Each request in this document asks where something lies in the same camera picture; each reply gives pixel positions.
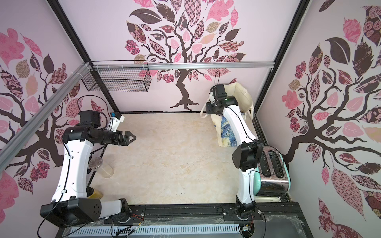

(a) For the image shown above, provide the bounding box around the cream canvas tote bag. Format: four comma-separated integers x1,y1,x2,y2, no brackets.
200,82,257,147

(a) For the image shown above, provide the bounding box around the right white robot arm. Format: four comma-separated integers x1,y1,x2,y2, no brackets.
206,84,264,217

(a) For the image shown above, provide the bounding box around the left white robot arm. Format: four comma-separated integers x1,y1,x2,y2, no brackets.
40,110,136,228

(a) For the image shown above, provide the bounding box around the clear plastic cup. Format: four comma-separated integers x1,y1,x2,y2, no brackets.
88,157,114,178

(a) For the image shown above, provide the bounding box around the yellow jar near base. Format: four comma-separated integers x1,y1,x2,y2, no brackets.
86,187,103,199

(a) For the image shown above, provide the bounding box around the mint green chrome toaster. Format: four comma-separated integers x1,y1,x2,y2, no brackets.
254,146,291,203

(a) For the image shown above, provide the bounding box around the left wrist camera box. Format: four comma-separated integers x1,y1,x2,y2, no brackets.
108,112,125,132

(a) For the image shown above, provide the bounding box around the black wire wall basket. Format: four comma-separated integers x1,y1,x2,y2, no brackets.
82,59,152,92

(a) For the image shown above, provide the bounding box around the aluminium rail back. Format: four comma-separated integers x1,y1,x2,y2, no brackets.
93,61,275,70

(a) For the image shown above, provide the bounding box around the aluminium rail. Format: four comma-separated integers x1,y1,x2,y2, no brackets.
1,62,90,171
93,61,275,70

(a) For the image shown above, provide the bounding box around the white slotted cable duct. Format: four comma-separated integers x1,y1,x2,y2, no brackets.
68,224,241,238

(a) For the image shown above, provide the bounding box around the aluminium rail left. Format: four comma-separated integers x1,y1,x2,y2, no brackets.
1,62,90,171

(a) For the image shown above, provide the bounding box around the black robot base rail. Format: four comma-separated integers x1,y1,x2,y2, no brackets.
56,202,313,238

